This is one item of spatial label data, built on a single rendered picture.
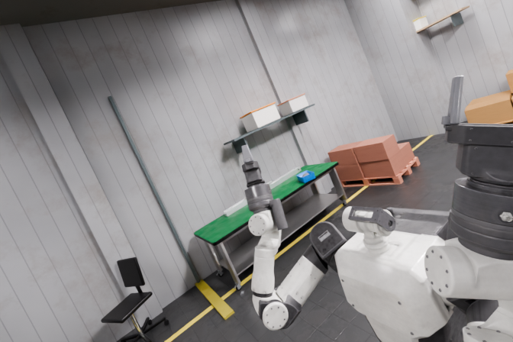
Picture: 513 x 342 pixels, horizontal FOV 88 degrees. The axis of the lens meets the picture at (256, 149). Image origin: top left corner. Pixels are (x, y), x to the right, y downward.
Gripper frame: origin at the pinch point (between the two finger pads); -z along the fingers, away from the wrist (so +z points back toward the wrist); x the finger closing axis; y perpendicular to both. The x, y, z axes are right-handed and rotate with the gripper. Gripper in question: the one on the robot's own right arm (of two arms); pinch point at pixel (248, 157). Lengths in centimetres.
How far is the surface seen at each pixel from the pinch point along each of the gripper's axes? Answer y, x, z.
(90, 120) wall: 206, -210, -171
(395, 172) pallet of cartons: -197, -352, -10
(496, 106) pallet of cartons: -403, -363, -71
